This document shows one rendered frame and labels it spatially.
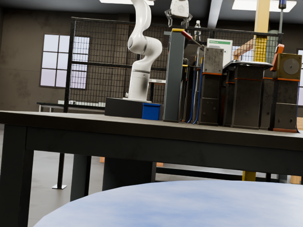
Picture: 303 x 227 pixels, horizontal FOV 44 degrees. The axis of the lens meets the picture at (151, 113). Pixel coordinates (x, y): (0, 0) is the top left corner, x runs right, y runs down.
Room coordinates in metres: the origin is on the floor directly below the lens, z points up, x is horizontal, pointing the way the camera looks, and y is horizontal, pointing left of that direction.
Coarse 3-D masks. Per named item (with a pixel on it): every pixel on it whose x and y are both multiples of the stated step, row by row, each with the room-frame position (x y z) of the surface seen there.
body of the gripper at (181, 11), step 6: (174, 0) 2.09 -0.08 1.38; (180, 0) 2.10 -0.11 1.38; (186, 0) 2.11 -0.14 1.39; (174, 6) 2.09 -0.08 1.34; (180, 6) 2.10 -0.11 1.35; (186, 6) 2.11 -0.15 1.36; (174, 12) 2.09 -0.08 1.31; (180, 12) 2.10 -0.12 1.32; (186, 12) 2.11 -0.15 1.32; (180, 18) 2.15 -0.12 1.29
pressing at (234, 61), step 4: (232, 60) 1.66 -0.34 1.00; (236, 60) 1.64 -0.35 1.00; (228, 64) 1.73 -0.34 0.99; (232, 64) 1.78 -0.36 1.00; (236, 64) 1.77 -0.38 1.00; (240, 64) 1.76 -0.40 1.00; (244, 64) 1.74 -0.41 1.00; (248, 64) 1.72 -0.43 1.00; (252, 64) 1.72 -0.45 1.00; (256, 64) 1.72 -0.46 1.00; (260, 64) 1.71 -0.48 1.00; (264, 64) 1.63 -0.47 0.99; (268, 64) 1.63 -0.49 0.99; (272, 64) 1.65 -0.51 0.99; (224, 68) 1.94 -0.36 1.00; (228, 68) 1.93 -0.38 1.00; (232, 68) 1.91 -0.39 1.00; (264, 68) 1.79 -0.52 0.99; (224, 72) 2.08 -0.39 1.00
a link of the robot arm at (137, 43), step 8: (136, 0) 2.44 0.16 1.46; (144, 0) 2.44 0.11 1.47; (136, 8) 2.45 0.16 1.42; (144, 8) 2.43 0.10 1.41; (136, 16) 2.45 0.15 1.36; (144, 16) 2.41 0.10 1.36; (136, 24) 2.42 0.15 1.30; (144, 24) 2.39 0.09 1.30; (136, 32) 2.36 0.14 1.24; (136, 40) 2.33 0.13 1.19; (144, 40) 2.36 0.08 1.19; (136, 48) 2.35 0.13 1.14; (144, 48) 2.37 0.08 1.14
